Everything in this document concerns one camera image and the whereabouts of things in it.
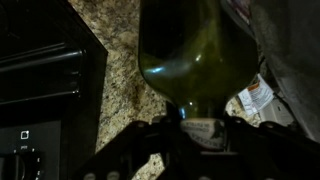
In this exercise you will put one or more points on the black stove control knob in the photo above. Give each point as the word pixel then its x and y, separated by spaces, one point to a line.
pixel 25 165

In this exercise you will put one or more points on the dark green glass bottle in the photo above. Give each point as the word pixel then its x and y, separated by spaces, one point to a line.
pixel 194 55

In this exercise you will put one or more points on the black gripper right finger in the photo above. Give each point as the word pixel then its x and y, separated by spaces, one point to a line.
pixel 272 151

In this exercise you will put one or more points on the white warning tag label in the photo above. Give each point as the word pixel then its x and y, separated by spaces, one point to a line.
pixel 255 97

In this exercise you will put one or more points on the black stove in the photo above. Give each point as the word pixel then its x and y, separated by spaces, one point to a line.
pixel 52 70

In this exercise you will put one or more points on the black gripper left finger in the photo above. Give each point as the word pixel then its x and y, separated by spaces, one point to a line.
pixel 131 149

